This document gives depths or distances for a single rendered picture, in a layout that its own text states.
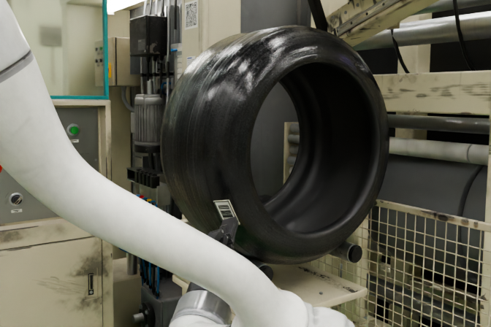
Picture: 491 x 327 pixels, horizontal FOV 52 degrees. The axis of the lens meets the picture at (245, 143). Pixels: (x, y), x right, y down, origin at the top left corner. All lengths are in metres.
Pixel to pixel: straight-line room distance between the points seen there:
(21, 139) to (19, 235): 1.11
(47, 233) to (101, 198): 1.08
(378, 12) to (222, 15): 0.42
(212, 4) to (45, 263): 0.90
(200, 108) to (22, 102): 0.58
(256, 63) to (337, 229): 0.44
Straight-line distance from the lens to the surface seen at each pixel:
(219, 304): 0.81
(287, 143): 1.73
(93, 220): 0.56
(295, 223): 1.42
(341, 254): 1.31
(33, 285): 1.67
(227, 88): 1.02
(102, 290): 1.75
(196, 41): 1.44
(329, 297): 1.29
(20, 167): 0.55
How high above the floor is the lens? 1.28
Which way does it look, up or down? 5 degrees down
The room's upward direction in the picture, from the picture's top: 1 degrees clockwise
